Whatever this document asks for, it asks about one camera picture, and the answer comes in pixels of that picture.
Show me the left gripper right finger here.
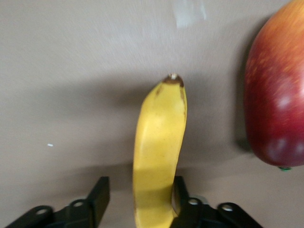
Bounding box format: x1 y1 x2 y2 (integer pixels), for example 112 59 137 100
171 176 264 228

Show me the small clear tape piece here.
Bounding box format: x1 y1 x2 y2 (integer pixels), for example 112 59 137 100
174 0 208 29

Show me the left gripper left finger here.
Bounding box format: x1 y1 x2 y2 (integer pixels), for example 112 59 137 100
4 176 111 228

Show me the red yellow mango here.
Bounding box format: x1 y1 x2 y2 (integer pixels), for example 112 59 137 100
244 0 304 172

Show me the yellow banana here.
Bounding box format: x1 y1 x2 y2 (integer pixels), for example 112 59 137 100
132 73 189 228

